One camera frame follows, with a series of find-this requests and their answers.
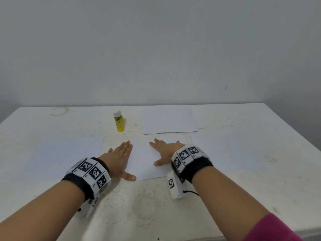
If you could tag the person's left hand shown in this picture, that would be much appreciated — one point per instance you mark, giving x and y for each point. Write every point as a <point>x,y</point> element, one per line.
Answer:
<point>118,160</point>

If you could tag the yellow glue stick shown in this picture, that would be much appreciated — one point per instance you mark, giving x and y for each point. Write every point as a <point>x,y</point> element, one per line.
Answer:
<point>119,121</point>

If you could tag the person's right forearm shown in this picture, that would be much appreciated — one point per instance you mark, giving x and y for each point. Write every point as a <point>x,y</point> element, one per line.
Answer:
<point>228,203</point>

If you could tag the person's left forearm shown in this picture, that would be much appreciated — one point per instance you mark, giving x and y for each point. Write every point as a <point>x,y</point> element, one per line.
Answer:
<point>37,215</point>

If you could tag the glued white paper sheet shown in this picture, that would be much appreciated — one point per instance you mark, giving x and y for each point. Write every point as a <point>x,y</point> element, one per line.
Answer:
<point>145,165</point>
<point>169,119</point>

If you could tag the pink sleeve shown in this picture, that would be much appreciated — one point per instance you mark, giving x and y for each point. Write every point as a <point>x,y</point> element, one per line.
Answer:
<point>273,229</point>

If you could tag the person's right hand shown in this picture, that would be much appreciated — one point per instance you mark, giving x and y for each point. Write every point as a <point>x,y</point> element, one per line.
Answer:
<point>169,150</point>

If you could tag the stack of white paper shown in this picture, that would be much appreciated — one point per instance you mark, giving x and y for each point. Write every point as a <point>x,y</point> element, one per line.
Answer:
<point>62,157</point>
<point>233,150</point>

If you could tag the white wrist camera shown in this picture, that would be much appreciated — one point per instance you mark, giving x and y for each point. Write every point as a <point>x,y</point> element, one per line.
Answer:
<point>175,185</point>
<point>88,208</point>

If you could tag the black marker wristband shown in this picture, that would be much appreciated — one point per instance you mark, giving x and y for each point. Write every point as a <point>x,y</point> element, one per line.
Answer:
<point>88,177</point>
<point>191,163</point>

